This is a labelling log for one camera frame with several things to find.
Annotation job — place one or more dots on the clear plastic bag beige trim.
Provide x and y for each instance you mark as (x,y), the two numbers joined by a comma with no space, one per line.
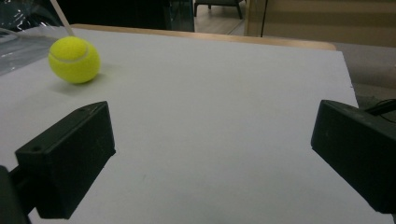
(18,53)

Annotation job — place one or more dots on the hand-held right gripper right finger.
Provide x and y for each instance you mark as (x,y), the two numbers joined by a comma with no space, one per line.
(358,155)

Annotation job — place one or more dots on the beige wooden cabinet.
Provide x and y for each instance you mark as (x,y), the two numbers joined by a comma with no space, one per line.
(327,21)

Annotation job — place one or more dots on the dark chair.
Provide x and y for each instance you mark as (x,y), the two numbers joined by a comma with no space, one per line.
(218,2)

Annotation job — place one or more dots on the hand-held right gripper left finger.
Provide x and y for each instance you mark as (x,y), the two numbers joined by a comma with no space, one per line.
(68,161)

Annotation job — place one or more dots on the yellow tennis ball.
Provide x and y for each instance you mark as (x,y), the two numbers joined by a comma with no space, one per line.
(74,60)

